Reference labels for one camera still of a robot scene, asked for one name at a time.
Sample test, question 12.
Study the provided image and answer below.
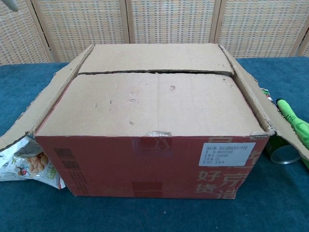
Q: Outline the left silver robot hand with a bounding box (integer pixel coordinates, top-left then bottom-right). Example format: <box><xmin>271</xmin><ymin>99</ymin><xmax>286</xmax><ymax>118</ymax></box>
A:
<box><xmin>6</xmin><ymin>0</ymin><xmax>19</xmax><ymax>12</ymax></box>

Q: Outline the red cardboard box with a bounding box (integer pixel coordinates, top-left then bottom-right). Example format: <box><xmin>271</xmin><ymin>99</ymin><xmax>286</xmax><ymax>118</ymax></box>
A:
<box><xmin>0</xmin><ymin>42</ymin><xmax>309</xmax><ymax>200</ymax></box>

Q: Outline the woven wooden folding screen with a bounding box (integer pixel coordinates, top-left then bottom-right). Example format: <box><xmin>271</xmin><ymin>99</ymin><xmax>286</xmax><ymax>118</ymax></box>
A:
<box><xmin>0</xmin><ymin>0</ymin><xmax>309</xmax><ymax>66</ymax></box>

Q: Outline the white snack bag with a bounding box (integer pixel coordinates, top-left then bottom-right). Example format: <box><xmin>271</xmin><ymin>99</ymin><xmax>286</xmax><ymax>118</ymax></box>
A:
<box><xmin>0</xmin><ymin>135</ymin><xmax>66</xmax><ymax>189</ymax></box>

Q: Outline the green chips can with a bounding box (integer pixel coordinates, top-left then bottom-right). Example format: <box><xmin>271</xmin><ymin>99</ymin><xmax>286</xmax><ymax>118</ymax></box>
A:
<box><xmin>262</xmin><ymin>88</ymin><xmax>302</xmax><ymax>165</ymax></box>

